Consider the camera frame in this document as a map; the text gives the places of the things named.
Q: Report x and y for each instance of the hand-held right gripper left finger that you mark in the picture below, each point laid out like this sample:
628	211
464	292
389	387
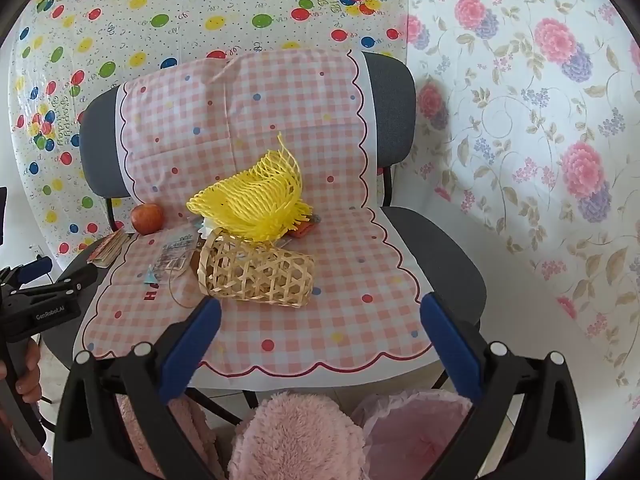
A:
192	347

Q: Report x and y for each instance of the white paper bag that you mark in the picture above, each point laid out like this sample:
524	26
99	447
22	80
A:
205	227

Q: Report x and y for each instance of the clear plastic packet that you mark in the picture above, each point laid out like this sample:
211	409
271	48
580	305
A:
175	252

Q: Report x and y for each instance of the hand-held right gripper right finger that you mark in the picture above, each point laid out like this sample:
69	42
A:
450	350

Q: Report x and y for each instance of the pink checkered cloth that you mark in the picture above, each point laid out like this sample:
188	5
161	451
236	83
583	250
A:
300	110

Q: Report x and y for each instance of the woven bamboo basket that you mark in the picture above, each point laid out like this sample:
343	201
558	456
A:
260	270

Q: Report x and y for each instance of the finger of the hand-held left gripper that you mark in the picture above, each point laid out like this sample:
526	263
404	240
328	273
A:
75	278
37	265

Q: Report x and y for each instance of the orange flat item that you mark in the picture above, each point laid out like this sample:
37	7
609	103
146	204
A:
302	231

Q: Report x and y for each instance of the yellow foam fruit net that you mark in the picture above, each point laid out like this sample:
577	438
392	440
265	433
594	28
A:
250	200

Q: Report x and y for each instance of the red apple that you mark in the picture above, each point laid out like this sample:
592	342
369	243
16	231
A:
147	219

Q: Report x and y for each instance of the floral print plastic sheet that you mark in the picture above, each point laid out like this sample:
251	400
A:
525	110

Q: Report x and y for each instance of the grey office chair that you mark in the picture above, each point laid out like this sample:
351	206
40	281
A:
392	110

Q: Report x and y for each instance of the pink trash bag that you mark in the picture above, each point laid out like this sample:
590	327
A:
405	435

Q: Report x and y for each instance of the person's left hand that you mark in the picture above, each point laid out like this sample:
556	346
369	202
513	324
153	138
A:
29	375

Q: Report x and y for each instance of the pink fuzzy clothing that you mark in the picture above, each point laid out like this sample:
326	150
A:
295	440

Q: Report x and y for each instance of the balloon print plastic sheet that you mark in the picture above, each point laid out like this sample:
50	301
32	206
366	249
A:
200	10

